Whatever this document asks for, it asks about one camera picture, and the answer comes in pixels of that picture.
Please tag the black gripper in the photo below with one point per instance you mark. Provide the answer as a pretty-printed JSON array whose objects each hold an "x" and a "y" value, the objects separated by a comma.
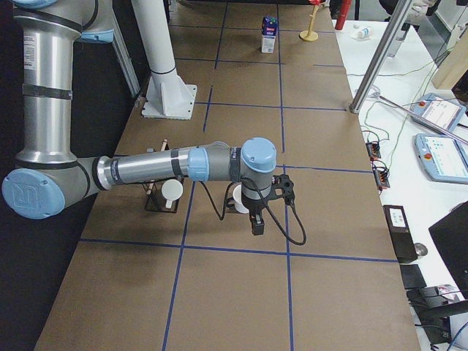
[{"x": 253, "y": 205}]

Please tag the white mug with black handle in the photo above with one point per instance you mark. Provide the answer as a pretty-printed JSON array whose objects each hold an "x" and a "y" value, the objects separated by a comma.
[{"x": 235, "y": 201}]

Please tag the blue milk carton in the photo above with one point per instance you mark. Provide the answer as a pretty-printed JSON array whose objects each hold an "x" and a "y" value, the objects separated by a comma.
[{"x": 269, "y": 31}]

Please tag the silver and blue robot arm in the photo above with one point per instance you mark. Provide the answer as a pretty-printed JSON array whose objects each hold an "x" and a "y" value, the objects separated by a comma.
[{"x": 48, "y": 177}]

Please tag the near orange circuit board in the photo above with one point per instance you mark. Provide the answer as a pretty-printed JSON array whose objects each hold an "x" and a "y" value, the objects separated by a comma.
[{"x": 381, "y": 176}]

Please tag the orange circuit board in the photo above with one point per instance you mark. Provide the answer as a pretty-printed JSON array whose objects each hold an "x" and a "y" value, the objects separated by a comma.
[
  {"x": 373, "y": 150},
  {"x": 381, "y": 176}
]

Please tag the far orange circuit board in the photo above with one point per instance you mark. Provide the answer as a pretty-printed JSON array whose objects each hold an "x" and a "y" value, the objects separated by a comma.
[{"x": 373, "y": 150}]

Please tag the black power supply box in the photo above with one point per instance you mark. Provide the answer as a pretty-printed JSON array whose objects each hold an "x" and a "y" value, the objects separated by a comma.
[{"x": 400, "y": 235}]

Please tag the black monitor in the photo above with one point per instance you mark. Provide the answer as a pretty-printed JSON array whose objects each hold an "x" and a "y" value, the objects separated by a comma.
[{"x": 450, "y": 238}]

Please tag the wooden mug tree stand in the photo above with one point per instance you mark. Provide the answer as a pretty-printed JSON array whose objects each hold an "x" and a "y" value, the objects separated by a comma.
[{"x": 310, "y": 35}]

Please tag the near teach pendant tablet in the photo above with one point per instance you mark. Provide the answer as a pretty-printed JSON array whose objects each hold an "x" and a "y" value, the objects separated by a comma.
[{"x": 442, "y": 158}]

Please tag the teach pendant tablet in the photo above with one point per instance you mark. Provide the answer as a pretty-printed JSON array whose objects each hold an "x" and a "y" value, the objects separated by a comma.
[
  {"x": 442, "y": 158},
  {"x": 443, "y": 112}
]

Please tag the silver metal rod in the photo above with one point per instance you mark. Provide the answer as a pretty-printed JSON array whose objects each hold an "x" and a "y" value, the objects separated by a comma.
[{"x": 410, "y": 113}]

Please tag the far teach pendant tablet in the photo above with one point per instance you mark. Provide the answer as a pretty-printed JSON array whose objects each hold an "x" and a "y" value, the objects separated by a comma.
[{"x": 443, "y": 112}]

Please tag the white bottle lying down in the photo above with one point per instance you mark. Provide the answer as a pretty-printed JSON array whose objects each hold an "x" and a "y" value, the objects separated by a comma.
[{"x": 363, "y": 33}]

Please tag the red cylinder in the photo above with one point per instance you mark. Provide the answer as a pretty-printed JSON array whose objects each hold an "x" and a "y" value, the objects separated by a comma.
[{"x": 343, "y": 12}]

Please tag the wooden board leaning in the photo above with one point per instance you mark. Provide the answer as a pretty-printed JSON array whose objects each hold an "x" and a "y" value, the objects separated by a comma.
[{"x": 453, "y": 67}]

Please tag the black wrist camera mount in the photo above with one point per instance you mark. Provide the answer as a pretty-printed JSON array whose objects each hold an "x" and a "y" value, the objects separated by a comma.
[{"x": 282, "y": 187}]

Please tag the aluminium frame post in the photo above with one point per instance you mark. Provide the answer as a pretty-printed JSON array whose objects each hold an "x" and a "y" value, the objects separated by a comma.
[{"x": 396, "y": 21}]

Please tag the white pedestal column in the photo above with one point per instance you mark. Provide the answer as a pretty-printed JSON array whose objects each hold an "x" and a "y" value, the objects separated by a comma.
[{"x": 167, "y": 95}]

